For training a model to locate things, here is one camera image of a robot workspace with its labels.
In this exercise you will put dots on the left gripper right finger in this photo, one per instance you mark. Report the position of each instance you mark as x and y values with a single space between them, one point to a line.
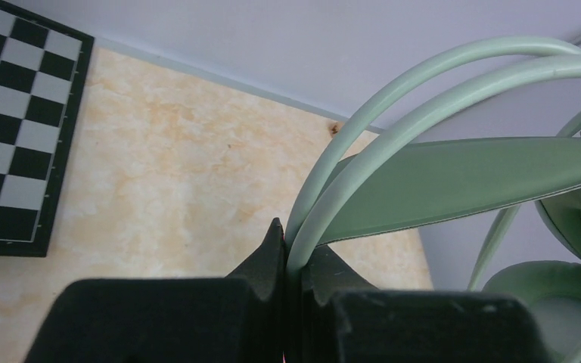
347 319

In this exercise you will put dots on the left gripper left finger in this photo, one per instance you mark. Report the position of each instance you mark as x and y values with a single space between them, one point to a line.
237 318

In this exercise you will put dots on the mint green headphones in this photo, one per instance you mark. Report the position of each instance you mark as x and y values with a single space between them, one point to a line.
375 178

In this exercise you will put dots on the black white checkerboard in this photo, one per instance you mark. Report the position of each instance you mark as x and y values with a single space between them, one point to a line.
43 66

